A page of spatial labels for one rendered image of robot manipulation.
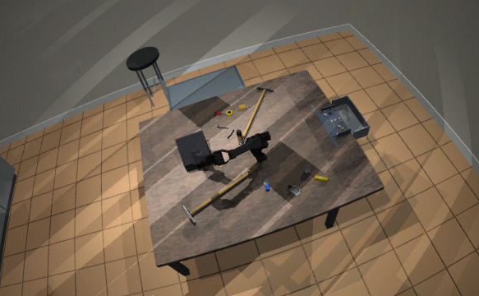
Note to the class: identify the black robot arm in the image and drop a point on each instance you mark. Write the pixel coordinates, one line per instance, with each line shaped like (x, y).
(258, 141)

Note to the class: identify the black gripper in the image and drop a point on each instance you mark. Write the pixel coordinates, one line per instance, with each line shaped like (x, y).
(259, 155)

